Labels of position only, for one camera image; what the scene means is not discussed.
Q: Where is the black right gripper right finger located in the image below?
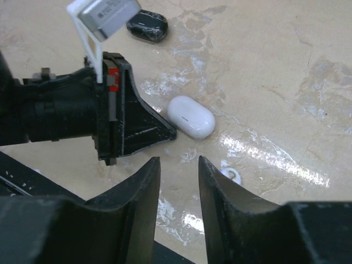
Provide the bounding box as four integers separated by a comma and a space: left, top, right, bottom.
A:
198, 156, 351, 263

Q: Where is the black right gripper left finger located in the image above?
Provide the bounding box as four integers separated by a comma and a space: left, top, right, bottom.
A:
1, 156, 161, 263

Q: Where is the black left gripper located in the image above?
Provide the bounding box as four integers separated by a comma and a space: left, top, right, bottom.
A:
20, 52, 177, 165

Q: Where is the black earbud charging case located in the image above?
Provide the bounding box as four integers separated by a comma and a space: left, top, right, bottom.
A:
126, 9, 168, 42

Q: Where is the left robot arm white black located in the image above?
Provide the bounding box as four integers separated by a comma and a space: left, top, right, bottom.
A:
1, 52, 177, 165

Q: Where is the white earbud charging case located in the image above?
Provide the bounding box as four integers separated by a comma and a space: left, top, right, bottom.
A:
167, 96, 216, 140

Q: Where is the white earbud near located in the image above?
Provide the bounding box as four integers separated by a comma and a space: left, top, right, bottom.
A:
220, 167, 241, 185

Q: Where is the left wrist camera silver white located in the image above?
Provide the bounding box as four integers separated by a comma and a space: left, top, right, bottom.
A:
67, 0, 141, 84

